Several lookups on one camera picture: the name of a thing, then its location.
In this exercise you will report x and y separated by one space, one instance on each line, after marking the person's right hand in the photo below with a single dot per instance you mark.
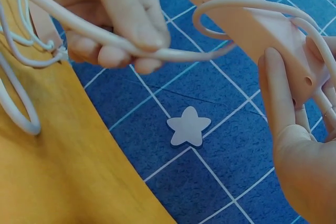
302 171

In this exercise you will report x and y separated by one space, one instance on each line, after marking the person's left fingers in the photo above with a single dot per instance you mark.
131 11

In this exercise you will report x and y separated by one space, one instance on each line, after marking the white power strip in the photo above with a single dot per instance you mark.
262 32

